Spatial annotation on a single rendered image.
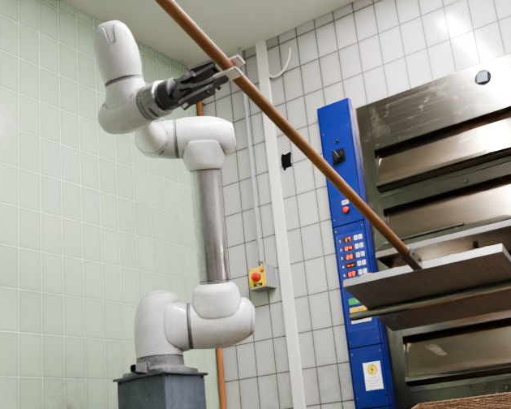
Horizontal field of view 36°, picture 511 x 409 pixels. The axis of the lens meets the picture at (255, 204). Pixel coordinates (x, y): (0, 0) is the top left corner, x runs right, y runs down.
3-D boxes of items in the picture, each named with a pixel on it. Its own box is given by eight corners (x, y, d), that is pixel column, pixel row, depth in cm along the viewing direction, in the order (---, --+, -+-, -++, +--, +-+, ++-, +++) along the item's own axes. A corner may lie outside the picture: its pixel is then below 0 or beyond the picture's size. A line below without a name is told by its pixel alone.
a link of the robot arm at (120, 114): (139, 123, 195) (126, 73, 196) (96, 141, 204) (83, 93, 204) (166, 123, 204) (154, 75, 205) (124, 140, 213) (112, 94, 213)
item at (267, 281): (258, 292, 346) (256, 270, 349) (276, 288, 341) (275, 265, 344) (248, 290, 340) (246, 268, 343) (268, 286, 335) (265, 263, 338)
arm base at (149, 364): (112, 378, 248) (111, 360, 249) (158, 380, 265) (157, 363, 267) (155, 370, 238) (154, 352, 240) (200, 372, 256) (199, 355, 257)
